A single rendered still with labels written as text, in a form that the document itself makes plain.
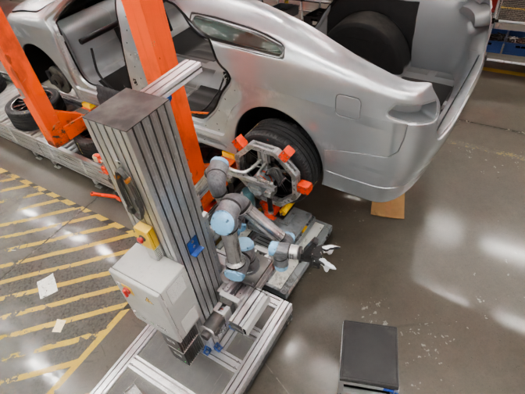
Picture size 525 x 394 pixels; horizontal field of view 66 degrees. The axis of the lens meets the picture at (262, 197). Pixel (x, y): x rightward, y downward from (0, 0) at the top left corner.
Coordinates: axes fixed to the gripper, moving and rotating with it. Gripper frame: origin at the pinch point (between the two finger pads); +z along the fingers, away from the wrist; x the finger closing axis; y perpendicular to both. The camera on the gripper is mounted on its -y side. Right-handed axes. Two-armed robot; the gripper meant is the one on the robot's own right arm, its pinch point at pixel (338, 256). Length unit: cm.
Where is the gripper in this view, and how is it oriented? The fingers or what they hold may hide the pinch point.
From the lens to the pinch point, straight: 202.1
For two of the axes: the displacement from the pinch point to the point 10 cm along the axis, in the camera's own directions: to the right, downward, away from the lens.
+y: 0.4, 8.0, 6.0
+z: 9.6, 1.4, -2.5
